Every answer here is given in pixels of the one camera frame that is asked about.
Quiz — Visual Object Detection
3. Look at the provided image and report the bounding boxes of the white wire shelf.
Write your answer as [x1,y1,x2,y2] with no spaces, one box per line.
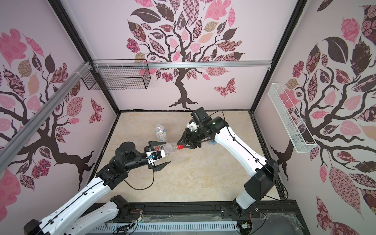
[267,83,318,153]

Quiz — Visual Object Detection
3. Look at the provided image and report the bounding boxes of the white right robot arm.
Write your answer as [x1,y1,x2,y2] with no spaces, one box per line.
[178,107,283,213]

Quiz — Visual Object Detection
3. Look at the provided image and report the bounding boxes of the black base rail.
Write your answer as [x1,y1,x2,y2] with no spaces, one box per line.
[97,200,310,235]

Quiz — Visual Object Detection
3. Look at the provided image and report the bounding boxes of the aluminium rail back wall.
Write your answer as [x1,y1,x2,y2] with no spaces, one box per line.
[93,60,272,69]

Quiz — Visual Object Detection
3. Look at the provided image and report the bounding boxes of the aluminium rail left wall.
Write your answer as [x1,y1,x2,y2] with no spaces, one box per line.
[1,62,91,171]

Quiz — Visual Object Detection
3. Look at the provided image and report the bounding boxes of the black wire basket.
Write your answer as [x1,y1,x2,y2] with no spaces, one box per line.
[81,59,151,90]

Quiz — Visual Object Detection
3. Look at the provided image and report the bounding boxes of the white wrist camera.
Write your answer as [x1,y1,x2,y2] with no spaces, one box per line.
[187,120,198,132]
[146,150,165,164]

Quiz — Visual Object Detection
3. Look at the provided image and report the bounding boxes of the aluminium rail wall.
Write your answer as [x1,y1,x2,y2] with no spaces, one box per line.
[1,62,91,171]
[93,60,272,69]

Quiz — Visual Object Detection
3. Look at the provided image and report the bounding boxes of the white slotted cable duct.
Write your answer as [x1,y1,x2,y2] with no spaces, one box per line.
[88,221,240,235]

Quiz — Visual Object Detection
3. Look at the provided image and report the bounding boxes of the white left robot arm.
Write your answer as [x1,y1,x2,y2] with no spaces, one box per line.
[23,141,182,235]

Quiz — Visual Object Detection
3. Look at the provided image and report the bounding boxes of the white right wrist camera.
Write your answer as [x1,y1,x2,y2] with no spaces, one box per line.
[187,120,198,132]

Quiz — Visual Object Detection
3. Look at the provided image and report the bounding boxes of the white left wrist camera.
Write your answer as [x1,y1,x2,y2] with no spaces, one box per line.
[146,150,165,164]

